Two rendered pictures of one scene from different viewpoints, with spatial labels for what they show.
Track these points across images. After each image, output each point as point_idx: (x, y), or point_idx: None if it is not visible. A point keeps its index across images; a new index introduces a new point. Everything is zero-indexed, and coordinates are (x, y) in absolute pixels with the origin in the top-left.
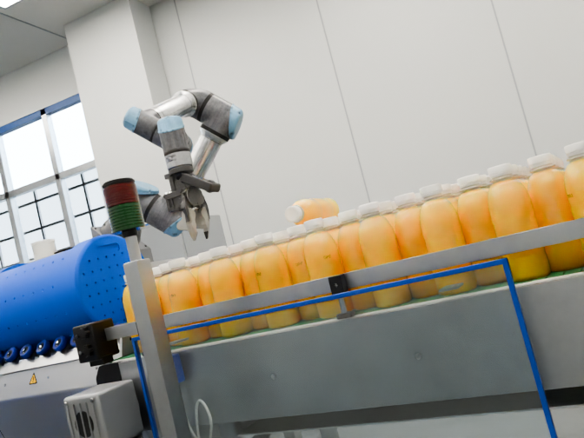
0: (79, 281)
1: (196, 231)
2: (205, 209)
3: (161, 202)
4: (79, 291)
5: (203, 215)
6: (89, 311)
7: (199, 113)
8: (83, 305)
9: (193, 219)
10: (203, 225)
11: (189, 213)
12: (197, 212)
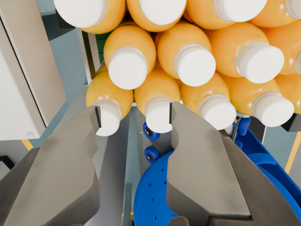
0: (295, 207)
1: (174, 105)
2: (16, 209)
3: None
4: (288, 192)
5: (80, 160)
6: (261, 167)
7: None
8: (272, 175)
9: (193, 141)
10: (95, 136)
11: (238, 171)
12: (96, 209)
